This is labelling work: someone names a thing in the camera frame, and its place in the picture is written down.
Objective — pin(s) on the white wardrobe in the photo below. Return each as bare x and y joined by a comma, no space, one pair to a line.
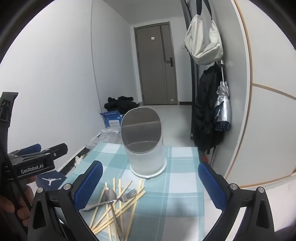
266,127

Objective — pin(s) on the silver spoon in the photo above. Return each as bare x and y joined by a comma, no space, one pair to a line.
109,193

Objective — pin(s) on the black jacket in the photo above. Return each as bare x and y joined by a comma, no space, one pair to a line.
205,111

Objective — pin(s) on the grey plastic bag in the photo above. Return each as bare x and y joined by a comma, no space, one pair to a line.
106,139

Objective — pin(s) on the person's left hand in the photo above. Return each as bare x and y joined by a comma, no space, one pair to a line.
7,206

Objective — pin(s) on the black metal frame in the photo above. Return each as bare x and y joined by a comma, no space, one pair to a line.
189,69

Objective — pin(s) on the white utensil holder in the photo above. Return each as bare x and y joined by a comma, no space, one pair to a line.
145,160

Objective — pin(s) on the white shoulder bag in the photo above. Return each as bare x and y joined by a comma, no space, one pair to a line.
203,41

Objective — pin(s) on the grey door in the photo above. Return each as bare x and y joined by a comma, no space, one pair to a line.
152,69

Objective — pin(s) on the silver folding umbrella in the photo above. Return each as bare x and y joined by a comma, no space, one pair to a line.
223,109

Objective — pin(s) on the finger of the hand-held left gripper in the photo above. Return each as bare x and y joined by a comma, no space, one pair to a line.
32,147
59,148

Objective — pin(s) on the white sock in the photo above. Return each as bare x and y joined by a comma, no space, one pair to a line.
79,160

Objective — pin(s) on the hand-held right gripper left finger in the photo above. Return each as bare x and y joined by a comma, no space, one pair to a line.
89,183

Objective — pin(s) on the navy shoe box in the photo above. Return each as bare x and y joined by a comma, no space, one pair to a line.
49,180

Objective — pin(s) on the blue cardboard box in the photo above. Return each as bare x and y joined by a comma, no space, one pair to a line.
111,120

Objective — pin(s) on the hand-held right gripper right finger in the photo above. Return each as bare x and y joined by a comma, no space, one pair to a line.
211,187

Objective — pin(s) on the silver fork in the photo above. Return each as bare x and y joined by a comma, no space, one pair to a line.
130,194

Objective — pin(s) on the group of wooden chopsticks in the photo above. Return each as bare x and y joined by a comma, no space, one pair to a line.
136,201

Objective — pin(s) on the teal checkered tablecloth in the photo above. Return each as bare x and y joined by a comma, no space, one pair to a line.
180,185

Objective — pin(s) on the small orange object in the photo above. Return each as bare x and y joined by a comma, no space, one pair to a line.
204,159

